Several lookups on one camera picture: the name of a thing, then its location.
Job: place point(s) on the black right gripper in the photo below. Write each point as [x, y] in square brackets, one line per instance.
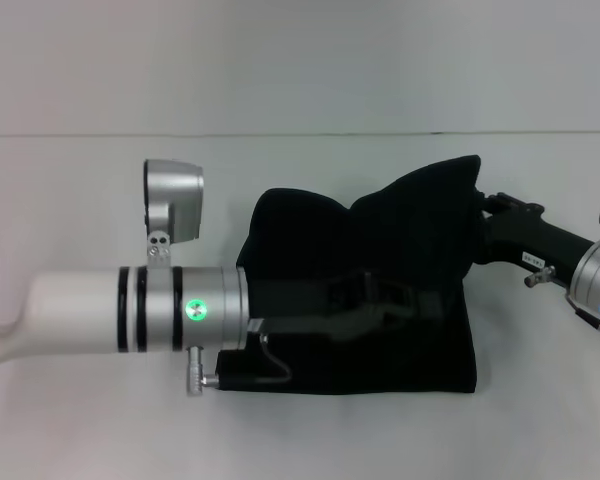
[535, 240]

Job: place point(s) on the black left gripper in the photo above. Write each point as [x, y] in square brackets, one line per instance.
[305, 305]

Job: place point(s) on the black shirt with FREE print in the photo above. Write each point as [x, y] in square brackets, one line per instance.
[405, 225]

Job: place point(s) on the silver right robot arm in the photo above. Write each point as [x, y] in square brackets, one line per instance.
[597, 280]

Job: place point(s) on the silver right wrist connector plug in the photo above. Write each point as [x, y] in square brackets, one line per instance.
[540, 277]

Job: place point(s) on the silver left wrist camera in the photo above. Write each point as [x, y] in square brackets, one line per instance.
[172, 200]

